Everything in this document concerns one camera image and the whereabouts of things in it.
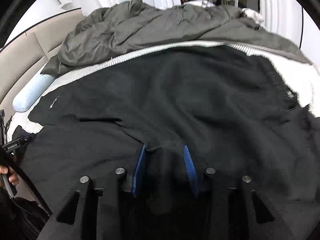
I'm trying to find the black pants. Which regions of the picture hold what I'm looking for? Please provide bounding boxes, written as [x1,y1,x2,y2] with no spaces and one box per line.
[21,46,319,239]

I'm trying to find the person's left hand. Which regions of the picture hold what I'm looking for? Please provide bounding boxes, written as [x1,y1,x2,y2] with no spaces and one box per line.
[0,165,20,186]

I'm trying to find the light blue pillow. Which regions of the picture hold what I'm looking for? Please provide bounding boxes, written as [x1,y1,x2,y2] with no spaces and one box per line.
[12,73,55,112]

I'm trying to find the grey crumpled duvet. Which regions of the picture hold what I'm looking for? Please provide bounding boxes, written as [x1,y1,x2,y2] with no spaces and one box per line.
[42,0,308,77]

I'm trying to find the beige upholstered headboard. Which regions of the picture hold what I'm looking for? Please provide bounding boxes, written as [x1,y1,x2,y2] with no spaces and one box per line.
[1,9,84,116]

